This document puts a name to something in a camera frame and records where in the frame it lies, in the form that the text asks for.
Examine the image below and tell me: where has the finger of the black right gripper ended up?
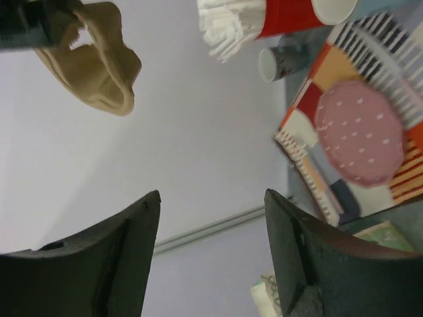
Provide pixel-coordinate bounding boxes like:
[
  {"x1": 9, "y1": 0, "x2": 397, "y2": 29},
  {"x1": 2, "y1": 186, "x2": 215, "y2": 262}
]
[{"x1": 1, "y1": 0, "x2": 83, "y2": 52}]

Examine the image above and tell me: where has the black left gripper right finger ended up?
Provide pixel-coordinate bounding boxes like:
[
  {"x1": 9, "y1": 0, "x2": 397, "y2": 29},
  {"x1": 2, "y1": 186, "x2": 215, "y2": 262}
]
[{"x1": 264, "y1": 189, "x2": 422, "y2": 316}]

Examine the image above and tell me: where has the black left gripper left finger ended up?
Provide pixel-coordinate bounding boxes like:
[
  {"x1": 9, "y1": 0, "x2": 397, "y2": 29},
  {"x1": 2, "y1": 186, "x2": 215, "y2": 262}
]
[{"x1": 1, "y1": 190, "x2": 161, "y2": 316}]

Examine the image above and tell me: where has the green patterned paper bag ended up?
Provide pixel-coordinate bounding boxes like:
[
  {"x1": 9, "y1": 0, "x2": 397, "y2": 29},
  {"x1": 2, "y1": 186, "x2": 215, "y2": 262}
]
[{"x1": 250, "y1": 221, "x2": 416, "y2": 317}]

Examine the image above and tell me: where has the pink polka dot plate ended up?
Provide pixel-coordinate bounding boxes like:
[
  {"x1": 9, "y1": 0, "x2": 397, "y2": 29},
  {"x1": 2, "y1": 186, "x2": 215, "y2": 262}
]
[{"x1": 314, "y1": 81, "x2": 404, "y2": 188}]

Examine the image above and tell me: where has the colourful patchwork placemat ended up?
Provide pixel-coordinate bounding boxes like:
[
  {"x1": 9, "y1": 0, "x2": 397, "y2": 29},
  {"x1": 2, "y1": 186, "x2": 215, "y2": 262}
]
[{"x1": 275, "y1": 7, "x2": 422, "y2": 226}]

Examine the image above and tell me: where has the bundle of white straws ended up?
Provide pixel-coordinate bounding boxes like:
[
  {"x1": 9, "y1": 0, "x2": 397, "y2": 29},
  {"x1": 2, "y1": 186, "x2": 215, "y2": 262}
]
[{"x1": 197, "y1": 0, "x2": 266, "y2": 63}]

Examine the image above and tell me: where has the grey ceramic mug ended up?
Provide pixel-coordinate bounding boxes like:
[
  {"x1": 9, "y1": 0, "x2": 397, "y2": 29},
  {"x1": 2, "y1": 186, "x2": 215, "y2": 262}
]
[{"x1": 258, "y1": 34, "x2": 310, "y2": 83}]

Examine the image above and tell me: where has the red straw holder cup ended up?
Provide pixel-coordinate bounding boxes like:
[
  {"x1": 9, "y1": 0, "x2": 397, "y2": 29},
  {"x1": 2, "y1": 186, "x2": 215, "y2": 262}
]
[{"x1": 256, "y1": 0, "x2": 324, "y2": 40}]

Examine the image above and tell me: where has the light blue ceramic mug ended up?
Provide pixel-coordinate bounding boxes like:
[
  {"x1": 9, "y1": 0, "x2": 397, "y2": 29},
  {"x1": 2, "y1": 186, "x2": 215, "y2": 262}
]
[{"x1": 311, "y1": 0, "x2": 358, "y2": 25}]

